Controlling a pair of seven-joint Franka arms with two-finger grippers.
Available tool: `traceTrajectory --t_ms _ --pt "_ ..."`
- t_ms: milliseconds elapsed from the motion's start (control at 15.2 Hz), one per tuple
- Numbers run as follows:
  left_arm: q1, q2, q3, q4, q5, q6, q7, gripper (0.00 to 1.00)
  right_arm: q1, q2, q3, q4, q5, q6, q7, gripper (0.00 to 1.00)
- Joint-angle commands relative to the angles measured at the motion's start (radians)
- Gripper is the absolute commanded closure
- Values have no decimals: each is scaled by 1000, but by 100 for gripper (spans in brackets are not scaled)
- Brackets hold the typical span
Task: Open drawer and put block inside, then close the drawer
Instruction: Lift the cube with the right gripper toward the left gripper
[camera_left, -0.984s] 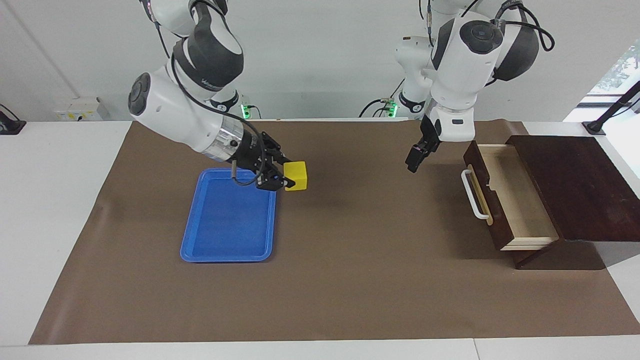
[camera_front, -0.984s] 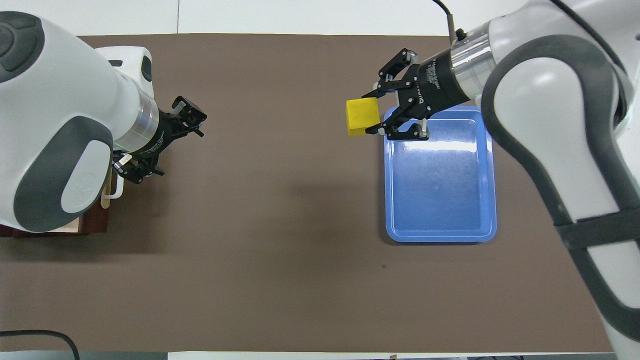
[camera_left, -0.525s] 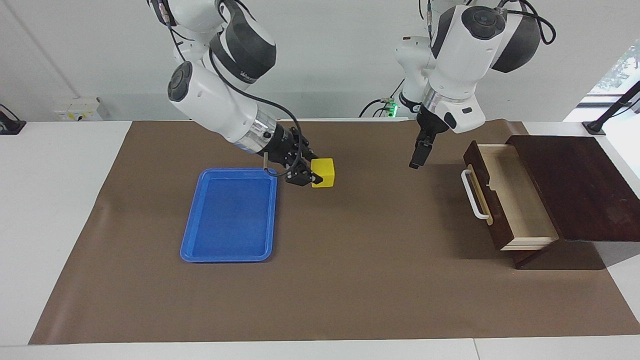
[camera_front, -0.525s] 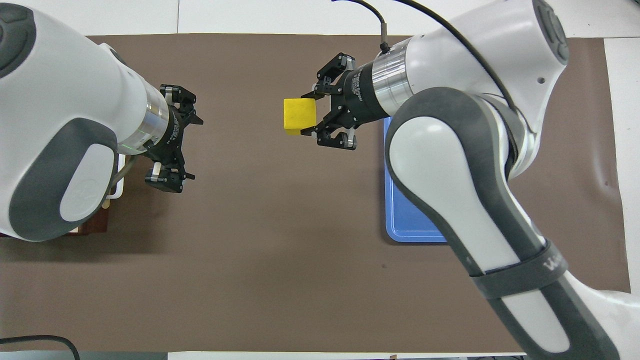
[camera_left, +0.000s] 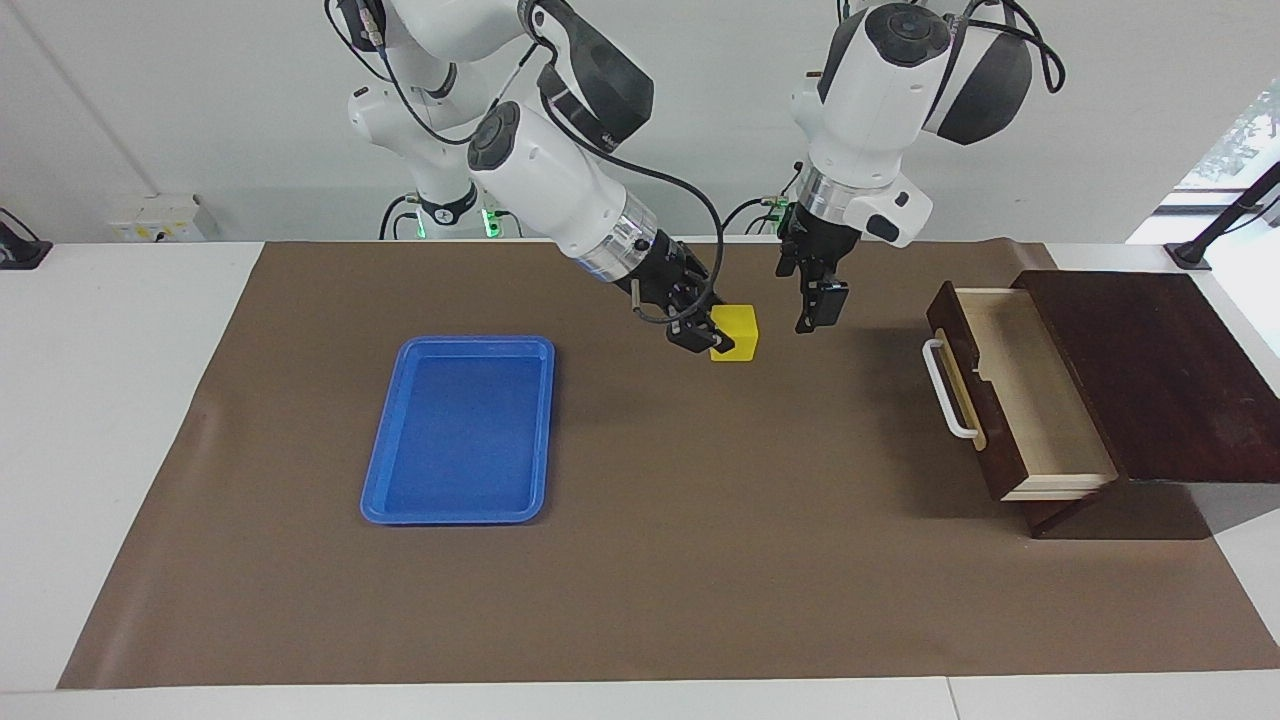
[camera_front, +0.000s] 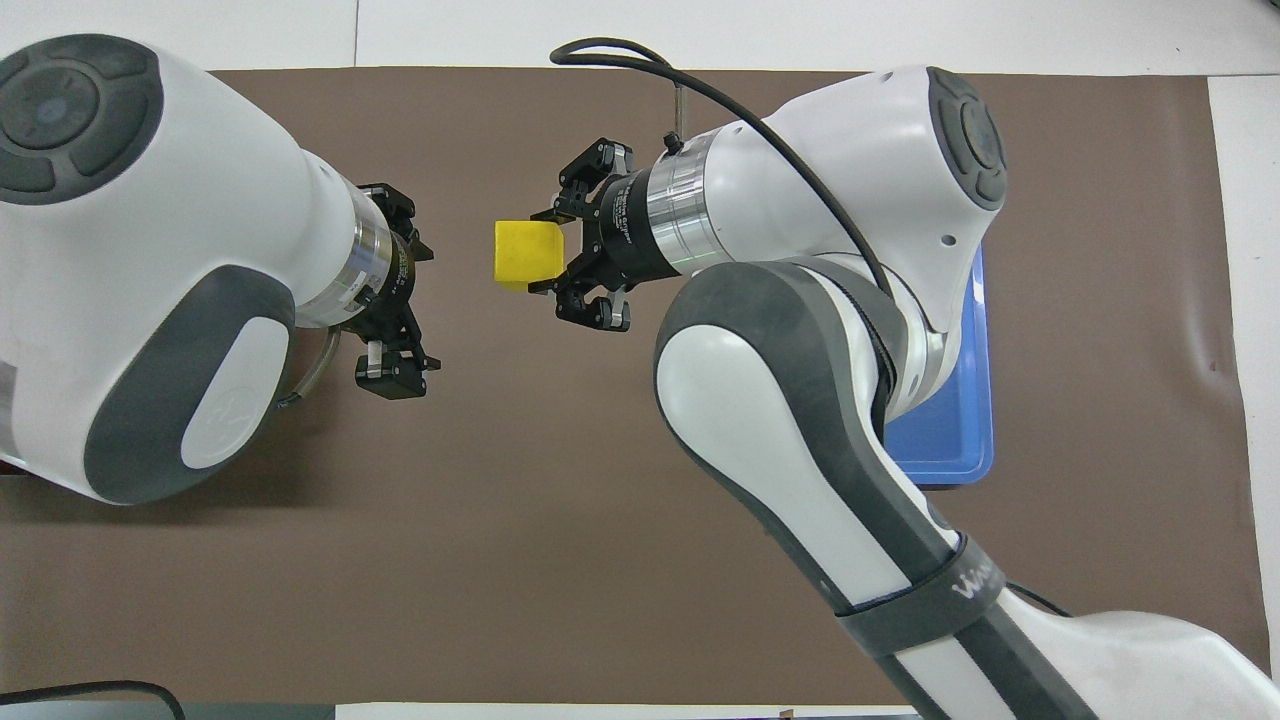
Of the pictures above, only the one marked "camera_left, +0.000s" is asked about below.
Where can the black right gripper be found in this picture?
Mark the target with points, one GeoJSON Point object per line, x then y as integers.
{"type": "Point", "coordinates": [670, 275]}

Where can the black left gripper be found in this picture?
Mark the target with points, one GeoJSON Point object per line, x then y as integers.
{"type": "Point", "coordinates": [815, 250]}

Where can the yellow cube block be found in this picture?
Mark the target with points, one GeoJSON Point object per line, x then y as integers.
{"type": "Point", "coordinates": [740, 335]}

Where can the dark wooden drawer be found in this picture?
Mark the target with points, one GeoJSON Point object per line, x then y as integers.
{"type": "Point", "coordinates": [1040, 400]}

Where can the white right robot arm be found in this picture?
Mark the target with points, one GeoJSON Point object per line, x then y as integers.
{"type": "Point", "coordinates": [550, 180]}

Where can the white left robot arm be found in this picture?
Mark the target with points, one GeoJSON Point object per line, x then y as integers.
{"type": "Point", "coordinates": [880, 100]}

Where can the brown table mat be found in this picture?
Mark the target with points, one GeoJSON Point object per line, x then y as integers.
{"type": "Point", "coordinates": [700, 550]}

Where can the blue plastic tray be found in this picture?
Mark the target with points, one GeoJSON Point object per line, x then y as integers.
{"type": "Point", "coordinates": [460, 430]}

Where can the black clamp stand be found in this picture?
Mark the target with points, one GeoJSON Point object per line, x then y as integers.
{"type": "Point", "coordinates": [1225, 220]}

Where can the window with greenery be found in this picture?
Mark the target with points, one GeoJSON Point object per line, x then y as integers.
{"type": "Point", "coordinates": [1235, 140]}

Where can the white wall socket strip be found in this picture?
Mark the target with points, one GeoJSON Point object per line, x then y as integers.
{"type": "Point", "coordinates": [160, 220]}

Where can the black desk mount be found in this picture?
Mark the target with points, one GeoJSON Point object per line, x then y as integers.
{"type": "Point", "coordinates": [20, 250]}

